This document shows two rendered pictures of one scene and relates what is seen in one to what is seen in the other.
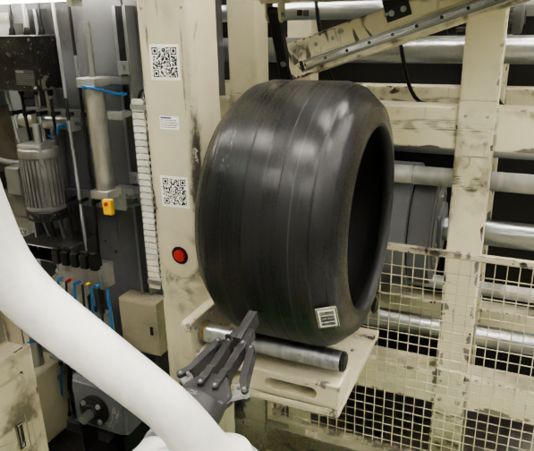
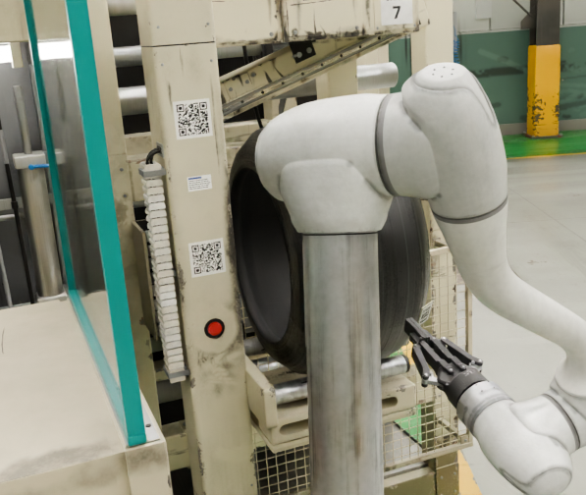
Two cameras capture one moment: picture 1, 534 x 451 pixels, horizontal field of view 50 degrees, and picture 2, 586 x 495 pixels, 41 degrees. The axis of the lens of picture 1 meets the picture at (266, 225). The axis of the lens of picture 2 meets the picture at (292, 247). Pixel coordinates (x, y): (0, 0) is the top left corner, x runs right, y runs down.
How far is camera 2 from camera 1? 1.20 m
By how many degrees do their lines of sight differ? 43
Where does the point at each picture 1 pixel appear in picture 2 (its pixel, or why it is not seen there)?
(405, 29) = (313, 68)
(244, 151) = not seen: hidden behind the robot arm
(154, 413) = not seen: outside the picture
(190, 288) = (229, 361)
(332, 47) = (247, 91)
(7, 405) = not seen: outside the picture
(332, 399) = (411, 398)
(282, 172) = not seen: hidden behind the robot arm
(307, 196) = (410, 209)
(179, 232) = (213, 302)
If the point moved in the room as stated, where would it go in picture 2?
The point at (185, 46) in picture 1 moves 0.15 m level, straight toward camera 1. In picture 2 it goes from (217, 100) to (276, 100)
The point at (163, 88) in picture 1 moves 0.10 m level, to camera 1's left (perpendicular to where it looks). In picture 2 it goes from (190, 146) to (150, 154)
